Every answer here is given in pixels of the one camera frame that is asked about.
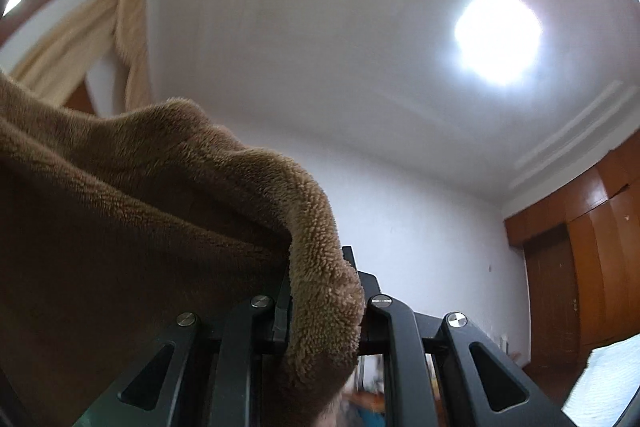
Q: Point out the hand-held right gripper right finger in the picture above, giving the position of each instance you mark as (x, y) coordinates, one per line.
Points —
(400, 347)

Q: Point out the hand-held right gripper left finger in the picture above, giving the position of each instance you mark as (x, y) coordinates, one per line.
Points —
(236, 349)

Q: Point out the brown fleece garment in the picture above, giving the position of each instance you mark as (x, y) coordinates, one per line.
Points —
(150, 207)

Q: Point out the plain wooden door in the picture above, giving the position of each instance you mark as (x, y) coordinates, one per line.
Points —
(550, 297)

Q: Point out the white quilt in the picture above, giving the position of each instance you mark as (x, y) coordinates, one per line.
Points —
(607, 382)

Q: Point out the wooden wardrobe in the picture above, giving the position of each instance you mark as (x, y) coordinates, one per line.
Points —
(607, 257)

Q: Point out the ceiling light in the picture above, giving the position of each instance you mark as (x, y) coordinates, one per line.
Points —
(497, 34)

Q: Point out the beige curtain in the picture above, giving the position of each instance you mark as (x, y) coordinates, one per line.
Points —
(127, 7)

